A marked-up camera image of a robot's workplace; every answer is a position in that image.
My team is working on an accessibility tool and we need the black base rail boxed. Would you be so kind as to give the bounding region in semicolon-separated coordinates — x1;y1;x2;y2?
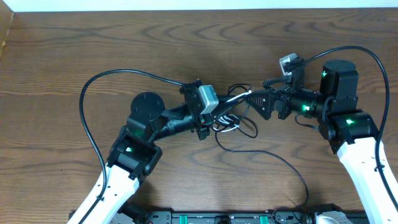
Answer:
68;203;371;224

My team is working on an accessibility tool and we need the right camera black cable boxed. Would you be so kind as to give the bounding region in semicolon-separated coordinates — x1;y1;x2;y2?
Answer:
292;45;398;212

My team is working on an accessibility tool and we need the white usb cable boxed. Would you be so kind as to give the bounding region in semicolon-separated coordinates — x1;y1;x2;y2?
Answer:
214;90;253;133

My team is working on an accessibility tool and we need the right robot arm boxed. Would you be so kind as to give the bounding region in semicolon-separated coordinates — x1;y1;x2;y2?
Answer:
246;60;397;223

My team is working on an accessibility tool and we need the black usb cable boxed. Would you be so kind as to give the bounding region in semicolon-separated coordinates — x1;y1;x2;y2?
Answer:
212;83;309;212

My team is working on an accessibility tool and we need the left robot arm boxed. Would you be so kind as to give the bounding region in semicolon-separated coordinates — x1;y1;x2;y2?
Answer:
69;80;219;223

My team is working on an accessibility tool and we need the cardboard side panel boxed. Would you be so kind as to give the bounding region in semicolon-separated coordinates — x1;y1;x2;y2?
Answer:
0;0;14;55

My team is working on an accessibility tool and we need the left camera black cable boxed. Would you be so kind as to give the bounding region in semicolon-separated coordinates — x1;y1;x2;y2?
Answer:
78;68;184;224

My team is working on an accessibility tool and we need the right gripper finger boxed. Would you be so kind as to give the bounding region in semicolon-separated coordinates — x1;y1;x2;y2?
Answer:
263;76;291;90
245;90;275;120

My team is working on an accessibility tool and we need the camera black cable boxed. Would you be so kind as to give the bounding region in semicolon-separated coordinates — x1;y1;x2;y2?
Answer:
78;68;184;224
292;45;398;212

